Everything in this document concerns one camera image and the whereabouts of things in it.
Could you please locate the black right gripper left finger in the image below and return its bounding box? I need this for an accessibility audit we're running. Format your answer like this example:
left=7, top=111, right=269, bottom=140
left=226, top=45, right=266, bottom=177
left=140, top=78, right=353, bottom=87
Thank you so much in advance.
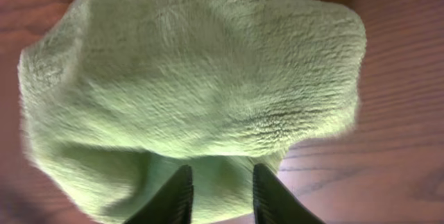
left=125, top=165, right=194, bottom=224

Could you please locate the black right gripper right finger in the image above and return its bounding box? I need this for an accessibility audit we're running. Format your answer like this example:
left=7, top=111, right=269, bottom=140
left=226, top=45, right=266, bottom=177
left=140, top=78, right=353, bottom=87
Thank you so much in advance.
left=253, top=164, right=325, bottom=224

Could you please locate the light green cloth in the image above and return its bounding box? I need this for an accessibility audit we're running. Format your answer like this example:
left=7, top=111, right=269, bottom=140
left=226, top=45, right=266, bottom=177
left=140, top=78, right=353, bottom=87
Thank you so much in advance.
left=18, top=0, right=366, bottom=223

